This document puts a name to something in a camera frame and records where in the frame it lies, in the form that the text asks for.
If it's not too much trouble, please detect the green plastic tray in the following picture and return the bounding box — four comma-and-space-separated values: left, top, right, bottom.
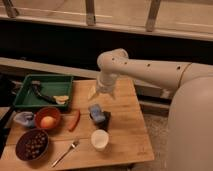
13, 74, 73, 110

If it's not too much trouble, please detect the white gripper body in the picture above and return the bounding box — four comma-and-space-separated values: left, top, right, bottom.
96, 75, 115, 93

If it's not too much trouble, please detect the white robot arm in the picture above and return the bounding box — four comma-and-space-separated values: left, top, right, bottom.
90, 49, 213, 171

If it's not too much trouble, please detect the dark metal cup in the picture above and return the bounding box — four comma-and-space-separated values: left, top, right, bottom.
90, 111, 111, 131

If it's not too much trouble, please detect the dark bowl of beans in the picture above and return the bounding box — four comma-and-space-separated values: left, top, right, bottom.
15, 129, 49, 161

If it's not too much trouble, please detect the blue sponge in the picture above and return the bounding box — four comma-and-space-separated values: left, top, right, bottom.
89, 104, 105, 123

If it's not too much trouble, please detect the silver fork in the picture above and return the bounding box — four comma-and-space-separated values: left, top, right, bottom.
51, 139, 80, 167

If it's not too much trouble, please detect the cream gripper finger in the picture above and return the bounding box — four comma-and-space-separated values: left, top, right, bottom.
88, 86, 98, 100
109, 92, 116, 100

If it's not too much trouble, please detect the red chili pepper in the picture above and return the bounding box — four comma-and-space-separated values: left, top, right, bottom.
68, 110, 81, 132

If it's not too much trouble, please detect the yellow orange fruit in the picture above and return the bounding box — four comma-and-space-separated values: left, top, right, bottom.
40, 116, 55, 129

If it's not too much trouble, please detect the blue crumpled cloth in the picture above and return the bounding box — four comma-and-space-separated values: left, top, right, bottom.
14, 111, 35, 128

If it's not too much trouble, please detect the dark brush in tray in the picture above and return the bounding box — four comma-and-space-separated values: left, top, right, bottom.
31, 80, 56, 104

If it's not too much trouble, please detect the orange bowl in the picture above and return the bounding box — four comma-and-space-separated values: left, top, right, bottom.
35, 107, 61, 130

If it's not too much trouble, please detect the white paper cup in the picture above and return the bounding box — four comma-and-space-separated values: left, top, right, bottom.
91, 129, 109, 151

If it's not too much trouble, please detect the yellow banana piece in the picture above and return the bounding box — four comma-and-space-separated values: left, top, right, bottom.
53, 95, 69, 104

